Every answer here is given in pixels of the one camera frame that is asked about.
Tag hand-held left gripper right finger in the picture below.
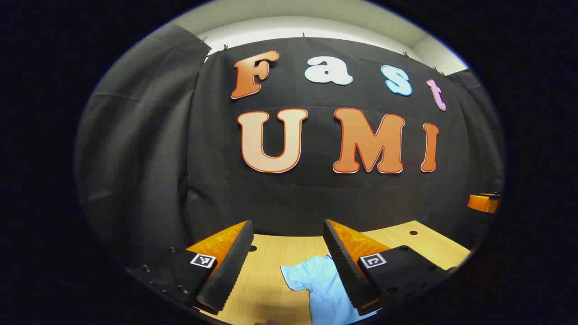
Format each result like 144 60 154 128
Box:
323 219 457 316

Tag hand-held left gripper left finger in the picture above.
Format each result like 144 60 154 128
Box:
126 220 254 316

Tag light blue T-shirt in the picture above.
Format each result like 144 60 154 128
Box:
280 254 383 325

